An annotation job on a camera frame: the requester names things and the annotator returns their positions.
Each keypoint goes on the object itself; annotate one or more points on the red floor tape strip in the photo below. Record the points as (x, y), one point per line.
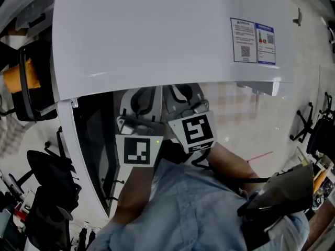
(260, 157)

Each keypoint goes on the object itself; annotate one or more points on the orange cushion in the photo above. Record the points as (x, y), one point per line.
(18, 77)

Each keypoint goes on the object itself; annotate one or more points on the white warning label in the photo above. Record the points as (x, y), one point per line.
(244, 39)

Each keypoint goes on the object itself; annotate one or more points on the light blue shirt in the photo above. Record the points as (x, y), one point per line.
(188, 213)

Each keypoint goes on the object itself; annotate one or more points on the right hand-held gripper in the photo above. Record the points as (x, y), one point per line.
(199, 129)

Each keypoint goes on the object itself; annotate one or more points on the blue rating label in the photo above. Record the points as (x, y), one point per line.
(266, 44)

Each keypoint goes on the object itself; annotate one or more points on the black office chair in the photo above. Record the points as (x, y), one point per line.
(320, 135)
(44, 103)
(49, 192)

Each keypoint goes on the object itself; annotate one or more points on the dark grey chest pack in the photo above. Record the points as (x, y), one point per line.
(285, 192)

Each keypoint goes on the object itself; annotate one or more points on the person's right forearm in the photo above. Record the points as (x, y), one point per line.
(230, 163)

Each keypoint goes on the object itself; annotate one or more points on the person's left forearm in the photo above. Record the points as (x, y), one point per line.
(136, 192)

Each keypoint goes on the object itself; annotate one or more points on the grey floor door stop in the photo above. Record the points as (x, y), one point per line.
(297, 16)

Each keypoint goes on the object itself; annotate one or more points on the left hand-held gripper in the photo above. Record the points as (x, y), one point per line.
(137, 150)

